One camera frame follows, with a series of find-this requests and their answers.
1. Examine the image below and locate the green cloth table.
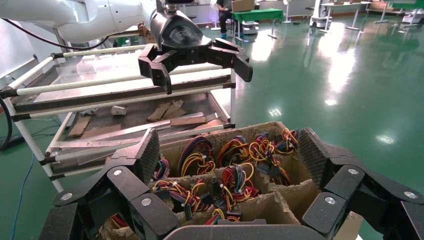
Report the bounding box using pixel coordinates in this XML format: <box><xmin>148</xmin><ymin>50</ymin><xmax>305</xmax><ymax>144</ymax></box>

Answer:
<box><xmin>231</xmin><ymin>8</ymin><xmax>286</xmax><ymax>41</ymax></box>

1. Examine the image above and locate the grey wired power supply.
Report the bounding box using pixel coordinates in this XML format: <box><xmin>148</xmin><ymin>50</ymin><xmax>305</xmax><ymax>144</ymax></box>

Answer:
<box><xmin>152</xmin><ymin>158</ymin><xmax>170</xmax><ymax>181</ymax></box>
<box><xmin>248</xmin><ymin>132</ymin><xmax>282</xmax><ymax>167</ymax></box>
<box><xmin>221</xmin><ymin>162</ymin><xmax>260</xmax><ymax>204</ymax></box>
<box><xmin>256</xmin><ymin>161</ymin><xmax>292</xmax><ymax>187</ymax></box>
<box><xmin>215</xmin><ymin>135</ymin><xmax>253</xmax><ymax>168</ymax></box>
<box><xmin>109</xmin><ymin>214</ymin><xmax>130</xmax><ymax>229</ymax></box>
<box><xmin>152</xmin><ymin>178</ymin><xmax>215</xmax><ymax>221</ymax></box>
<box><xmin>274</xmin><ymin>127</ymin><xmax>301</xmax><ymax>156</ymax></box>
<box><xmin>204</xmin><ymin>207</ymin><xmax>244</xmax><ymax>227</ymax></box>
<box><xmin>178</xmin><ymin>135</ymin><xmax>216</xmax><ymax>177</ymax></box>

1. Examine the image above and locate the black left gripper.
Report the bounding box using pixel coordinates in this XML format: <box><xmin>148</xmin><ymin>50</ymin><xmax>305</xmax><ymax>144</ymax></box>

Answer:
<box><xmin>138</xmin><ymin>9</ymin><xmax>254</xmax><ymax>95</ymax></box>

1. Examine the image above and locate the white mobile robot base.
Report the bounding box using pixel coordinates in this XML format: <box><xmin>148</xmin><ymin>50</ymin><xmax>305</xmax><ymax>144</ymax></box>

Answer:
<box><xmin>309</xmin><ymin>0</ymin><xmax>333</xmax><ymax>29</ymax></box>

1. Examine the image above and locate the divided brown cardboard box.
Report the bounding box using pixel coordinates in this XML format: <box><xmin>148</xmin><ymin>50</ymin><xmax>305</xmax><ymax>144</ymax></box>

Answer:
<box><xmin>99</xmin><ymin>120</ymin><xmax>364</xmax><ymax>240</ymax></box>

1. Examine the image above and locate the narrow brown cardboard strip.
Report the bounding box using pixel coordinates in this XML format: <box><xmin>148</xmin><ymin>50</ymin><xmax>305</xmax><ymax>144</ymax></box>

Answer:
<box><xmin>169</xmin><ymin>115</ymin><xmax>208</xmax><ymax>127</ymax></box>

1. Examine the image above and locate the white round leg table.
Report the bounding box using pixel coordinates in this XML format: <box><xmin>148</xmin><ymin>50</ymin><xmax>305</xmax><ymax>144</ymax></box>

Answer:
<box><xmin>320</xmin><ymin>0</ymin><xmax>373</xmax><ymax>33</ymax></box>

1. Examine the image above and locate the torn brown cardboard piece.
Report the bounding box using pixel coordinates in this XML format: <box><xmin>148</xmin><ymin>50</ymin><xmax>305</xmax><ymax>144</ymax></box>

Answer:
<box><xmin>67</xmin><ymin>115</ymin><xmax>92</xmax><ymax>138</ymax></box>
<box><xmin>147</xmin><ymin>101</ymin><xmax>171</xmax><ymax>123</ymax></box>
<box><xmin>162</xmin><ymin>99</ymin><xmax>188</xmax><ymax>120</ymax></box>

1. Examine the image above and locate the long metal strip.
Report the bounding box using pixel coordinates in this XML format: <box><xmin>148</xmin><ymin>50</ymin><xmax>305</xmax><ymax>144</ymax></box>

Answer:
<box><xmin>51</xmin><ymin>111</ymin><xmax>206</xmax><ymax>149</ymax></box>

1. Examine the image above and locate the thick black hose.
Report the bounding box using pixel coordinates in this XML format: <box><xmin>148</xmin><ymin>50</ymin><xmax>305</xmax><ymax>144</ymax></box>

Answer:
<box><xmin>0</xmin><ymin>97</ymin><xmax>14</xmax><ymax>153</ymax></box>

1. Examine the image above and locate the flat brown cardboard sheet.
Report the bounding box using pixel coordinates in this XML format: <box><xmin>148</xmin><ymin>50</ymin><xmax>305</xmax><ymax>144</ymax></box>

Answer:
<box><xmin>81</xmin><ymin>124</ymin><xmax>123</xmax><ymax>140</ymax></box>

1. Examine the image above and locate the green top table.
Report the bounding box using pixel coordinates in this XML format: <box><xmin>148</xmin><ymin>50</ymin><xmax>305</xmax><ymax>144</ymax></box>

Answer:
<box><xmin>374</xmin><ymin>0</ymin><xmax>424</xmax><ymax>29</ymax></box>

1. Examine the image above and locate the brown cardboard carton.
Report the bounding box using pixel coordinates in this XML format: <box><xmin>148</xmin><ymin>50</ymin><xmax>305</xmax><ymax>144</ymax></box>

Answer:
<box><xmin>231</xmin><ymin>0</ymin><xmax>256</xmax><ymax>13</ymax></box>

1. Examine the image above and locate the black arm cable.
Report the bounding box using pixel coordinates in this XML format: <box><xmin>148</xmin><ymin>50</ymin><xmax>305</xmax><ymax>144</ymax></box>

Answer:
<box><xmin>0</xmin><ymin>17</ymin><xmax>112</xmax><ymax>51</ymax></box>

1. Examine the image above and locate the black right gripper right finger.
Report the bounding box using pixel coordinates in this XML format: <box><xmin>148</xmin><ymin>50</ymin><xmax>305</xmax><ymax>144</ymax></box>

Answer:
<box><xmin>298</xmin><ymin>127</ymin><xmax>424</xmax><ymax>240</ymax></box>

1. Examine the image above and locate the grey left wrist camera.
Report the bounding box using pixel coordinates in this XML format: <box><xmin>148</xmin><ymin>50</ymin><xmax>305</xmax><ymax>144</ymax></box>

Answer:
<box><xmin>155</xmin><ymin>0</ymin><xmax>197</xmax><ymax>13</ymax></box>

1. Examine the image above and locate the white tube frame rack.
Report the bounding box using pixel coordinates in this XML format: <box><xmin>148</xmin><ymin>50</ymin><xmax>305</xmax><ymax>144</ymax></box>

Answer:
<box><xmin>0</xmin><ymin>43</ymin><xmax>237</xmax><ymax>194</ymax></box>

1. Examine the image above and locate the seated person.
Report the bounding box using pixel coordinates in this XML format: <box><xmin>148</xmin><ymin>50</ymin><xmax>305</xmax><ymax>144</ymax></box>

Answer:
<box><xmin>216</xmin><ymin>0</ymin><xmax>245</xmax><ymax>39</ymax></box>

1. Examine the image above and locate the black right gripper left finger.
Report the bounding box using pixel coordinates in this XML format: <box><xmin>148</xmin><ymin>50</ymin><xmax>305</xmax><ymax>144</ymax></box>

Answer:
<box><xmin>39</xmin><ymin>128</ymin><xmax>180</xmax><ymax>240</ymax></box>

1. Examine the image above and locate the small white wheeled robot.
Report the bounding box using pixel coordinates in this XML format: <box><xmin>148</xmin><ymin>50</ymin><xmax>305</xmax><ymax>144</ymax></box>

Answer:
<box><xmin>242</xmin><ymin>20</ymin><xmax>260</xmax><ymax>36</ymax></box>

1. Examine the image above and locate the blue floor cable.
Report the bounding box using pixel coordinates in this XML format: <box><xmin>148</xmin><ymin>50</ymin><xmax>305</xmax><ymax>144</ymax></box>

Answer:
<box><xmin>9</xmin><ymin>152</ymin><xmax>36</xmax><ymax>240</ymax></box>

